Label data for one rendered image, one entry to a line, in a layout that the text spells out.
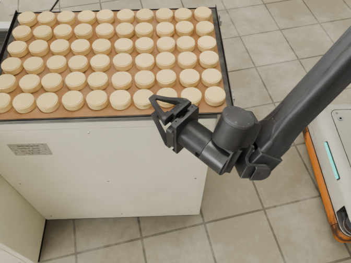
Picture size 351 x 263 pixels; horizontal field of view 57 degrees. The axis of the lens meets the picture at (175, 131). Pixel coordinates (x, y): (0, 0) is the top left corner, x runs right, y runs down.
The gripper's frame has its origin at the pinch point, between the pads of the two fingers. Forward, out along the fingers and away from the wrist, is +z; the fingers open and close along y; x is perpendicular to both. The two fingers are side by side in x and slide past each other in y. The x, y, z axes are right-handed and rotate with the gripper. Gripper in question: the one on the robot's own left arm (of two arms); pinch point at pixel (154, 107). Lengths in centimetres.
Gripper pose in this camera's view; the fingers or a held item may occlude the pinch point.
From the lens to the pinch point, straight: 68.4
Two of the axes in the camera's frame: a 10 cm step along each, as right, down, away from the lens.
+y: 0.1, 5.4, 8.4
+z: -7.3, -5.6, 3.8
